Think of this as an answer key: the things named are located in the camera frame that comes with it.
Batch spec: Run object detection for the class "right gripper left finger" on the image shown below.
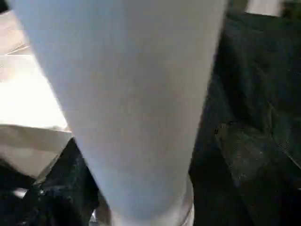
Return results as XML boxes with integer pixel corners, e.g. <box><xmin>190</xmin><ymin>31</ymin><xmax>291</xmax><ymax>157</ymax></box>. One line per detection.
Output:
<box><xmin>21</xmin><ymin>137</ymin><xmax>100</xmax><ymax>226</ymax></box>

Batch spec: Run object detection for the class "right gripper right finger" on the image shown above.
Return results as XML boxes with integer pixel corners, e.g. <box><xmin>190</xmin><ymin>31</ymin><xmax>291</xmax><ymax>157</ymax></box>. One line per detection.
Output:
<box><xmin>214</xmin><ymin>123</ymin><xmax>301</xmax><ymax>226</ymax></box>

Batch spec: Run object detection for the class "white plastic table top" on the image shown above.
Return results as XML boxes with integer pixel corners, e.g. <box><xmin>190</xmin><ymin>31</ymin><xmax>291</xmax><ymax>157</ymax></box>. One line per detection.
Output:
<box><xmin>0</xmin><ymin>9</ymin><xmax>73</xmax><ymax>180</ymax></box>

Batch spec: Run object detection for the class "white plastic table leg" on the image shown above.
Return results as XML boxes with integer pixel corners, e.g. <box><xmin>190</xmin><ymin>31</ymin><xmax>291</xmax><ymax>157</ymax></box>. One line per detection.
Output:
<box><xmin>8</xmin><ymin>0</ymin><xmax>230</xmax><ymax>226</ymax></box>

